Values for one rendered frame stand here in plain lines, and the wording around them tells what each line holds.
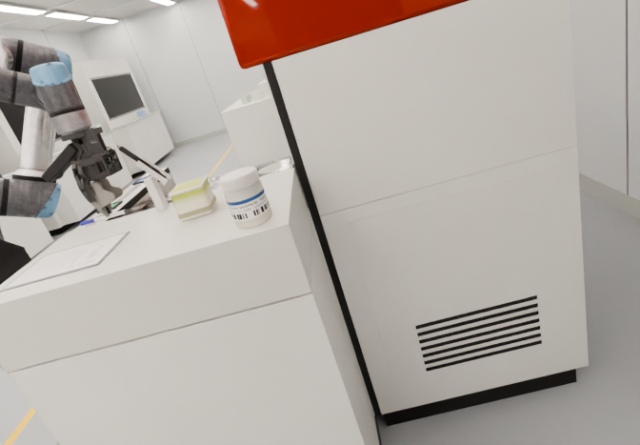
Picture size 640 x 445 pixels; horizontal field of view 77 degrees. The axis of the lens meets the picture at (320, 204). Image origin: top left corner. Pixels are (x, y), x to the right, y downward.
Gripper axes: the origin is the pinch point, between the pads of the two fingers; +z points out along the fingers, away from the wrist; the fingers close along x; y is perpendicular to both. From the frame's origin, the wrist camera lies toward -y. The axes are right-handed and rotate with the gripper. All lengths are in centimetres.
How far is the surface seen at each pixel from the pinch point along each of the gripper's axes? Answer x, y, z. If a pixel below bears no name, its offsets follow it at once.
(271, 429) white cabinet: -29, 31, 49
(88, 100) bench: 582, -301, -66
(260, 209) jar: -28, 44, 1
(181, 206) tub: -15.2, 25.2, 0.1
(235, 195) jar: -29, 41, -3
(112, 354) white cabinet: -30.5, 7.8, 21.5
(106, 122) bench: 584, -289, -27
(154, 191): -1.6, 14.8, -2.0
